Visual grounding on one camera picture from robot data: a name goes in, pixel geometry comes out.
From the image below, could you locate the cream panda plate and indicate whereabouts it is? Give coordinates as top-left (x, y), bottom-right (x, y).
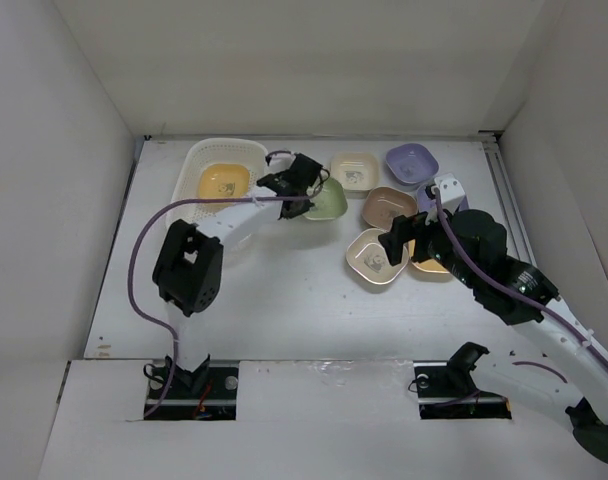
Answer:
top-left (345, 228), bottom-right (410, 293)
top-left (330, 152), bottom-right (380, 193)

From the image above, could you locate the purple panda plate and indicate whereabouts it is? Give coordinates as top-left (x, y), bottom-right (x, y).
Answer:
top-left (385, 143), bottom-right (439, 186)
top-left (416, 183), bottom-right (469, 212)

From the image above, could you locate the purple panda plate near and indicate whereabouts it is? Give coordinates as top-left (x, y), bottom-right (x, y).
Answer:
top-left (416, 183), bottom-right (469, 212)

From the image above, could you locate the yellow panda plate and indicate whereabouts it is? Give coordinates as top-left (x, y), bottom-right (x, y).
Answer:
top-left (197, 163), bottom-right (250, 199)
top-left (407, 240), bottom-right (454, 284)

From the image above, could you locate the green panda plate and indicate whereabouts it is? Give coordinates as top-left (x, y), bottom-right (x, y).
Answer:
top-left (303, 177), bottom-right (348, 221)

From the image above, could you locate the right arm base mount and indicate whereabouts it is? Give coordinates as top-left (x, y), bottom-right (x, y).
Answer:
top-left (407, 342), bottom-right (512, 420)

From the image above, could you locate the purple panda plate far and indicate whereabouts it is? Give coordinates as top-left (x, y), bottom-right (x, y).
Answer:
top-left (385, 143), bottom-right (439, 186)

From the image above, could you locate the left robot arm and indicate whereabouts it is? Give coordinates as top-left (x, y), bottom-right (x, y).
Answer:
top-left (152, 153), bottom-right (329, 397)

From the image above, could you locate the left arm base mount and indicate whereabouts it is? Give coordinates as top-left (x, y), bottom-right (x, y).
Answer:
top-left (143, 356), bottom-right (239, 422)

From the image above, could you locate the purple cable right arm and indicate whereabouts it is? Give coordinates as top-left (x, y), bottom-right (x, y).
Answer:
top-left (423, 182), bottom-right (608, 386)

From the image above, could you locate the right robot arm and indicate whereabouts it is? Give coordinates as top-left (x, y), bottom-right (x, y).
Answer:
top-left (378, 210), bottom-right (608, 464)

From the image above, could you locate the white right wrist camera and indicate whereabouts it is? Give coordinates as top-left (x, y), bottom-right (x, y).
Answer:
top-left (424, 173), bottom-right (466, 225)

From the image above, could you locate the white perforated plastic bin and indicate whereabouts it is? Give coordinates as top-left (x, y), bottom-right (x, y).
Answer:
top-left (165, 138), bottom-right (268, 226)

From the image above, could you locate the brown panda plate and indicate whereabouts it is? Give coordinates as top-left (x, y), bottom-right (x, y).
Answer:
top-left (361, 186), bottom-right (418, 230)

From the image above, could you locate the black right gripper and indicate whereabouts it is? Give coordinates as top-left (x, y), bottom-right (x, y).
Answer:
top-left (378, 199), bottom-right (479, 289)

